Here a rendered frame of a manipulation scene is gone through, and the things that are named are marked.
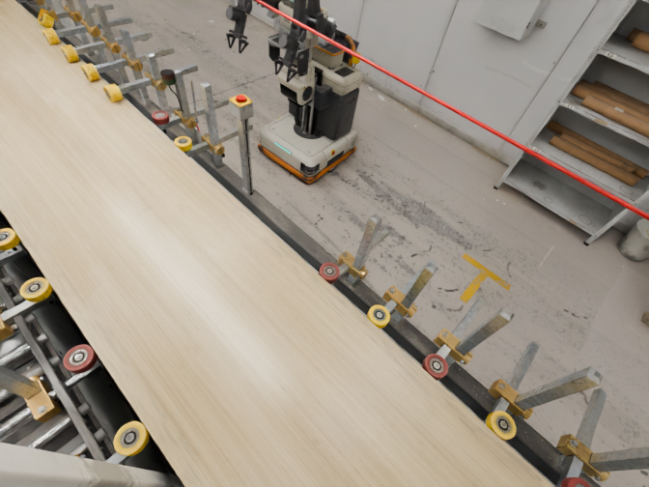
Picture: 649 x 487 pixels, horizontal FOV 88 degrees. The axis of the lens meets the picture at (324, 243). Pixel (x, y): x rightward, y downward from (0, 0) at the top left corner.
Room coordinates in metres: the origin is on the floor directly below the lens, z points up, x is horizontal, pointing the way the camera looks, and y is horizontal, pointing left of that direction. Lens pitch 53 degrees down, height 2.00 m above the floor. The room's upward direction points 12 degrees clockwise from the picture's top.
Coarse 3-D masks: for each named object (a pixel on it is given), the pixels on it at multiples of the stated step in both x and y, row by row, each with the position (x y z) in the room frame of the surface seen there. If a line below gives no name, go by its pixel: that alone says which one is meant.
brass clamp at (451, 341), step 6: (444, 330) 0.58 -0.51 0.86; (438, 336) 0.55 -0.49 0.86; (450, 336) 0.56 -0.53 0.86; (438, 342) 0.54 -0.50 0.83; (444, 342) 0.54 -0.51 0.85; (450, 342) 0.54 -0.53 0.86; (456, 342) 0.54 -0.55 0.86; (450, 348) 0.52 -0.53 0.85; (450, 354) 0.51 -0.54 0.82; (456, 354) 0.50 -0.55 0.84; (468, 354) 0.51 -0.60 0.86; (456, 360) 0.49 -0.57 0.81; (462, 360) 0.49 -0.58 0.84; (468, 360) 0.49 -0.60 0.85
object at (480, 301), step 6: (480, 300) 0.76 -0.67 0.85; (474, 306) 0.72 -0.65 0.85; (480, 306) 0.72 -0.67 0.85; (468, 312) 0.69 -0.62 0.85; (474, 312) 0.69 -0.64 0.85; (468, 318) 0.66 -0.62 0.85; (462, 324) 0.63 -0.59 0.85; (468, 324) 0.63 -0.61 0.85; (456, 330) 0.60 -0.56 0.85; (462, 330) 0.60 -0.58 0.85; (456, 336) 0.57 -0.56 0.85; (444, 348) 0.52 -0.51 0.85; (438, 354) 0.49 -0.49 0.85; (444, 354) 0.49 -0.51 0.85
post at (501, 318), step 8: (496, 312) 0.55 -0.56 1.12; (504, 312) 0.52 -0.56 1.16; (512, 312) 0.53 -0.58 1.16; (488, 320) 0.54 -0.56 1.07; (496, 320) 0.51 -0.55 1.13; (504, 320) 0.51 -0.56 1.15; (480, 328) 0.52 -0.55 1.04; (488, 328) 0.51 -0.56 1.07; (496, 328) 0.50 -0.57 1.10; (472, 336) 0.52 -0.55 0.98; (480, 336) 0.51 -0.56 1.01; (488, 336) 0.50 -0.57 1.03; (464, 344) 0.51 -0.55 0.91; (472, 344) 0.51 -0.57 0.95; (464, 352) 0.50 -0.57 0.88; (448, 360) 0.51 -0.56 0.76
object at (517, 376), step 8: (528, 344) 0.62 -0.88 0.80; (536, 344) 0.62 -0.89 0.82; (528, 352) 0.58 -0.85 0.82; (536, 352) 0.59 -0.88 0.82; (520, 360) 0.55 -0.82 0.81; (528, 360) 0.54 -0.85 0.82; (520, 368) 0.51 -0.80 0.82; (512, 376) 0.48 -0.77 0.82; (520, 376) 0.48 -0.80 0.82; (512, 384) 0.44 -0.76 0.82; (496, 400) 0.38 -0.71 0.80; (504, 400) 0.38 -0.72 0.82; (496, 408) 0.35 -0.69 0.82; (504, 408) 0.36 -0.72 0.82
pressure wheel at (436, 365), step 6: (432, 354) 0.46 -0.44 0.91; (426, 360) 0.43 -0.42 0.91; (432, 360) 0.44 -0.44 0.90; (438, 360) 0.44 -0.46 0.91; (444, 360) 0.44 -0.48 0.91; (426, 366) 0.41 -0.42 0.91; (432, 366) 0.42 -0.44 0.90; (438, 366) 0.42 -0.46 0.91; (444, 366) 0.42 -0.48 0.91; (432, 372) 0.40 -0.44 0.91; (438, 372) 0.40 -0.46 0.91; (444, 372) 0.40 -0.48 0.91; (438, 378) 0.38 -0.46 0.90
